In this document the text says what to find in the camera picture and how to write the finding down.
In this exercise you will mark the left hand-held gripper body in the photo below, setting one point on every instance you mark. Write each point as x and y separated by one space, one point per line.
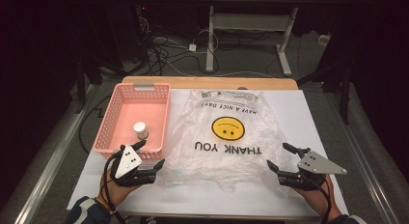
128 161

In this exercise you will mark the black metal stand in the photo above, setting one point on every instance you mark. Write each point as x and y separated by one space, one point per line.
81 85
344 89

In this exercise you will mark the clear plastic smiley bag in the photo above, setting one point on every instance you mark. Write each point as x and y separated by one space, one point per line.
225 166

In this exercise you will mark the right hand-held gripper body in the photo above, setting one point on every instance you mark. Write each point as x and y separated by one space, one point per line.
316 164

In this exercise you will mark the pink plastic basket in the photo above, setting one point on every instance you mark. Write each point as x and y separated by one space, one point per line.
144 111

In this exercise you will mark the small white-capped bottle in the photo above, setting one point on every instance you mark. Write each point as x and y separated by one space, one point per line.
140 127

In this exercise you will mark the metal floor rail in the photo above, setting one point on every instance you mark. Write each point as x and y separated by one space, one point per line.
363 159
48 172

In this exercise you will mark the white table frame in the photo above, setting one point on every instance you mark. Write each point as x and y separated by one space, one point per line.
210 40

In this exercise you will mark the person's left hand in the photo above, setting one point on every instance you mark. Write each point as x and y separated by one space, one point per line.
119 193

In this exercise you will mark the white power adapter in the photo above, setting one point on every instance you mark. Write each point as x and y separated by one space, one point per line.
192 47

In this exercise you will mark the person's right hand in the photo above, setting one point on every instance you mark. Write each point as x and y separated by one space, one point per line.
318 198

